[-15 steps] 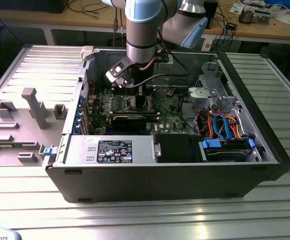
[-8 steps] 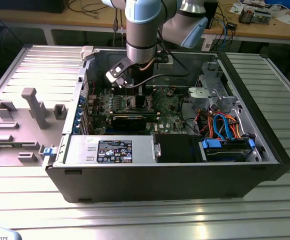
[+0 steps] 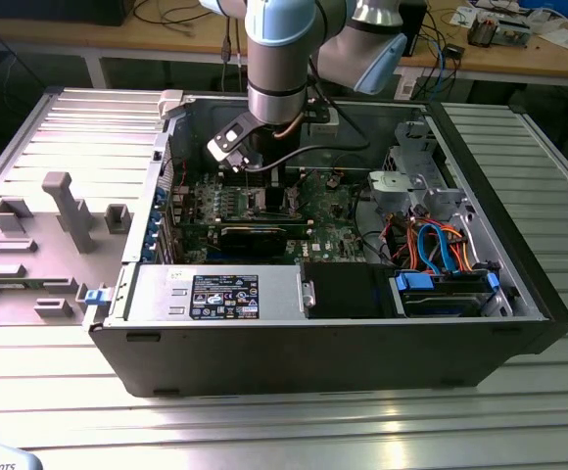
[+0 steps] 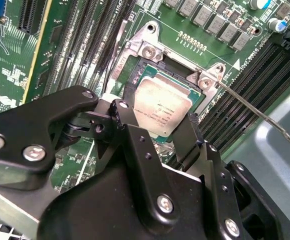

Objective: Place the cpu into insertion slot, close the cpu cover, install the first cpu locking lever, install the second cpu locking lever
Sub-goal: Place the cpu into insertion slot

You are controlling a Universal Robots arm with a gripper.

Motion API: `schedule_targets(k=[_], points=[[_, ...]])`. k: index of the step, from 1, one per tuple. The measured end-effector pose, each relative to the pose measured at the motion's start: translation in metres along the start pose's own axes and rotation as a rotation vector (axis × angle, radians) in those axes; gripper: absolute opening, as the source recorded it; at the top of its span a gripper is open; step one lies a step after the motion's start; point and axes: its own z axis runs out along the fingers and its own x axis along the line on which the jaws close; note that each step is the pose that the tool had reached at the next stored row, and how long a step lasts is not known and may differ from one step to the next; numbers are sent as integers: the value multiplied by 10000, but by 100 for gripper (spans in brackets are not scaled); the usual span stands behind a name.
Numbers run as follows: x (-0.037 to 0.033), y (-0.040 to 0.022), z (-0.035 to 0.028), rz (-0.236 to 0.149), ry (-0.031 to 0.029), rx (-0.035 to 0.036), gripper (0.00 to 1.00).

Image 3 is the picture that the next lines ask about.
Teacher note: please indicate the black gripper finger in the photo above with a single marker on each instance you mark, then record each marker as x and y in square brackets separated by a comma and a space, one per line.
[274, 201]

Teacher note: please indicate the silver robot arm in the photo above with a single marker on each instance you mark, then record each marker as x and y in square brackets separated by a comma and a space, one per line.
[276, 73]

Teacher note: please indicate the metal CPU socket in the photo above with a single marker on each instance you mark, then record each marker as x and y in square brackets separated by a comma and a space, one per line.
[255, 202]

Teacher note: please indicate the finned CPU cooler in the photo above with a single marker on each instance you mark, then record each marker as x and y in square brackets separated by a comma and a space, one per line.
[482, 30]

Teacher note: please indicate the RAM stick with label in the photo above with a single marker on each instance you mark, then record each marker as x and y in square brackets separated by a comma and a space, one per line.
[264, 223]

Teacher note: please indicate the black graphics card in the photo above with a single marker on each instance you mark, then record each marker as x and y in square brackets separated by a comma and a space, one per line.
[252, 242]

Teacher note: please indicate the white board sticker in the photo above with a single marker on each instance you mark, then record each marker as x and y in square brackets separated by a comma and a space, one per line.
[317, 247]

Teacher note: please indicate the green motherboard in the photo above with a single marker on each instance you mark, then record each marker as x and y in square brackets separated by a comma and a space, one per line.
[330, 230]

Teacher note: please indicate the silver labelled power supply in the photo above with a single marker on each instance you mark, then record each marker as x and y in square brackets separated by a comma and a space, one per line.
[274, 294]

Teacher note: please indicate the silver metal bay latch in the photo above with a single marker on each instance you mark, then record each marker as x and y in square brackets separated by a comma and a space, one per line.
[308, 294]

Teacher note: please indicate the grey case release latch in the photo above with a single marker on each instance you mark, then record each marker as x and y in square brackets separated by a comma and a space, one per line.
[171, 103]

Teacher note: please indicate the blue card retainer clip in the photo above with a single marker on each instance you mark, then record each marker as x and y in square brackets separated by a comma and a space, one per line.
[159, 197]
[148, 249]
[153, 222]

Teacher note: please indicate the silver metal drive cage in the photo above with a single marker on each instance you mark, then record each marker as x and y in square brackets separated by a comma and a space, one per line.
[413, 147]

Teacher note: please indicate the white paper label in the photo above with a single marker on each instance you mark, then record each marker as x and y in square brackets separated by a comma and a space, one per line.
[405, 87]

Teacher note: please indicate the black open PC case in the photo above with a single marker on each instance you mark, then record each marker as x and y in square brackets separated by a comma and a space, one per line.
[264, 357]

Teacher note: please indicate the hard disk in blue carrier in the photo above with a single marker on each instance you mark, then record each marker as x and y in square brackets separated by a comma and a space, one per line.
[413, 283]

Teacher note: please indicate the tall black box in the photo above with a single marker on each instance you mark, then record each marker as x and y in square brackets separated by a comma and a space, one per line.
[418, 29]

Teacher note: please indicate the wooden desk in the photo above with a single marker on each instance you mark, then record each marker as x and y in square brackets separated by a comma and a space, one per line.
[117, 38]

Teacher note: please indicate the grey plastic parts rack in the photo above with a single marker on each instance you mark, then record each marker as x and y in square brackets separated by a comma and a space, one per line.
[76, 220]

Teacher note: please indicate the blue plastic latch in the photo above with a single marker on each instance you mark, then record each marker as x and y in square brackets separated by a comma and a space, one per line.
[95, 297]

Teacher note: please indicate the small black device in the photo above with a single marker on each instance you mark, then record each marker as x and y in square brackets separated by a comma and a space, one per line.
[454, 51]

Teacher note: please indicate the wide black box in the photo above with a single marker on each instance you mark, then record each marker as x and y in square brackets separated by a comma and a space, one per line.
[59, 10]

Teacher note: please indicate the grey metal component box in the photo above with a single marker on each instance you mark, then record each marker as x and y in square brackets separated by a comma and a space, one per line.
[514, 34]

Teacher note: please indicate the blue box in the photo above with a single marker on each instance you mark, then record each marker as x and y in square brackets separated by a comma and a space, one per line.
[548, 6]

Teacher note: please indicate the white paper sheet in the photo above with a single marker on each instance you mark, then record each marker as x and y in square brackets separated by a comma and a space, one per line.
[565, 38]

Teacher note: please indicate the embossed silver bracket plate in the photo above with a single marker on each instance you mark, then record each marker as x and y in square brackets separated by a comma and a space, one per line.
[389, 188]

